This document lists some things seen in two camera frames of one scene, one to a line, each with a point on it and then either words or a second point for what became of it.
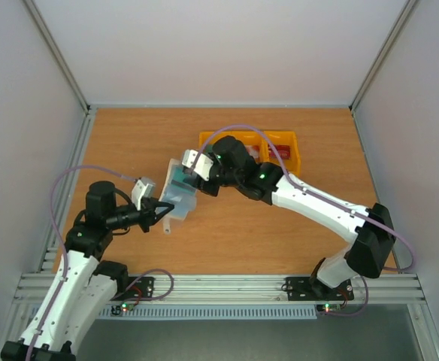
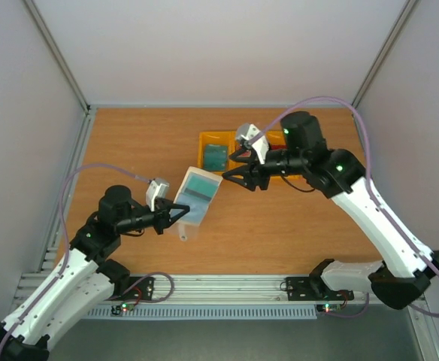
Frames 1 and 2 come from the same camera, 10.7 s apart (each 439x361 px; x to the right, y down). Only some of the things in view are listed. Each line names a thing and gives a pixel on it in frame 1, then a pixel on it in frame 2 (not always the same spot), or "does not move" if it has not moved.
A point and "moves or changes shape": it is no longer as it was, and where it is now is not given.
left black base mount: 137,288 does not move
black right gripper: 206,185 to 256,171
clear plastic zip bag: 180,191 moves or changes shape
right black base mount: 301,289 does not move
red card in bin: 283,150 does not move
